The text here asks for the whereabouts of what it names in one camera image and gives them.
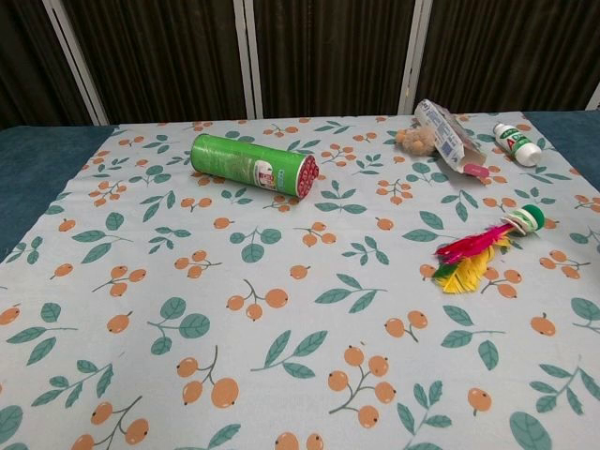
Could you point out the small beige plush toy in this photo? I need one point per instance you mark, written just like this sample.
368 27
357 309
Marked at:
416 140

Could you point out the white printed carton box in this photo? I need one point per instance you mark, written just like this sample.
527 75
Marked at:
445 136

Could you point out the floral orange-fruit tablecloth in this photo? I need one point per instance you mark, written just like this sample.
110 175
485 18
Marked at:
300 328

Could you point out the green cylindrical snack can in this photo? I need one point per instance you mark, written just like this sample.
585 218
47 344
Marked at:
234 161

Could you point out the small colourful toy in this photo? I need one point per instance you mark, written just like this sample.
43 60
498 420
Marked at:
469 244

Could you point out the white bottle green label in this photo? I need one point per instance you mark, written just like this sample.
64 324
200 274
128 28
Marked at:
515 143

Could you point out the dark folding screen white frames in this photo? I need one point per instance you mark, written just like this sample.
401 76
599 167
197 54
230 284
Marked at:
164 56

